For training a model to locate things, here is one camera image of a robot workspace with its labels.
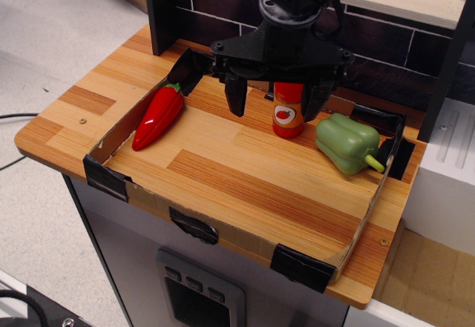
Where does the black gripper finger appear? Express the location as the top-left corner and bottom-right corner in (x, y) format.
(225, 73), (247, 117)
(301, 83), (333, 122)

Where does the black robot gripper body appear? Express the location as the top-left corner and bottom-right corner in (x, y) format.
(211, 21), (355, 88)

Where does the red hot sauce bottle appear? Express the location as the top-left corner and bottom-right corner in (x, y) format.
(272, 82), (304, 138)

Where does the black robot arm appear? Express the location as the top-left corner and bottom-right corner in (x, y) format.
(211, 0), (355, 122)

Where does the taped cardboard fence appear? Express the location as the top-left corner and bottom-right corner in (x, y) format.
(83, 49), (412, 291)

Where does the green toy bell pepper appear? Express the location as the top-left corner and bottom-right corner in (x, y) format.
(315, 113), (385, 175)

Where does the red toy chili pepper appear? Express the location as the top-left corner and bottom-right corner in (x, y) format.
(132, 83), (184, 151)

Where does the dark brick backsplash panel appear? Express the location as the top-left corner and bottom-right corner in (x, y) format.
(147, 0), (474, 142)

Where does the white toy sink unit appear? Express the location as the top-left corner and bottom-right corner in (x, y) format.
(403, 99), (474, 255)

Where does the grey toy oven panel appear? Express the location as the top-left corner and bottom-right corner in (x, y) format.
(155, 249), (246, 327)

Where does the black cable on floor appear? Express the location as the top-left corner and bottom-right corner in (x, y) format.
(0, 112), (40, 171)

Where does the black coiled cable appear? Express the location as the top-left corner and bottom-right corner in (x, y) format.
(0, 288), (49, 327)

